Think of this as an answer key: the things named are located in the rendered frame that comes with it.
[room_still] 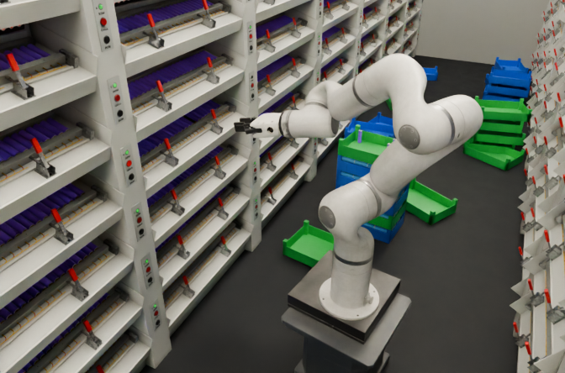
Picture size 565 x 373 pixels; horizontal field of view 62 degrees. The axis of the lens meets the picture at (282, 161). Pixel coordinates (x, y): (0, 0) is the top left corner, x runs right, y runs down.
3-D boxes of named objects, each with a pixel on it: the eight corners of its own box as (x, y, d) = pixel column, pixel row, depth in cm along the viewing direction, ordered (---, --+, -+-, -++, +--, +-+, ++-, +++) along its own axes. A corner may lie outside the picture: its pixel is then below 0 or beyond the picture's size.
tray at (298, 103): (310, 109, 254) (319, 87, 246) (256, 158, 206) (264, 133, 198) (278, 93, 258) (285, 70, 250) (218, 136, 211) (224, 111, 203)
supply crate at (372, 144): (414, 154, 221) (416, 139, 217) (398, 171, 206) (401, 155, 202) (356, 139, 235) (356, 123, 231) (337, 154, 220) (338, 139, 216)
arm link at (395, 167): (324, 200, 137) (363, 182, 146) (347, 235, 133) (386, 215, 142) (425, 92, 97) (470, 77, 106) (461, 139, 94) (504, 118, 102)
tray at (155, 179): (244, 126, 190) (250, 106, 184) (144, 202, 142) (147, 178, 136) (203, 104, 194) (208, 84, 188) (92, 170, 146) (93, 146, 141)
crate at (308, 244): (360, 254, 219) (361, 240, 215) (340, 280, 204) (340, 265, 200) (305, 232, 233) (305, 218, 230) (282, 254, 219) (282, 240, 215)
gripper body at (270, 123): (283, 142, 140) (251, 141, 146) (297, 128, 148) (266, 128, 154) (278, 118, 137) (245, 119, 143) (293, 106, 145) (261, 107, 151)
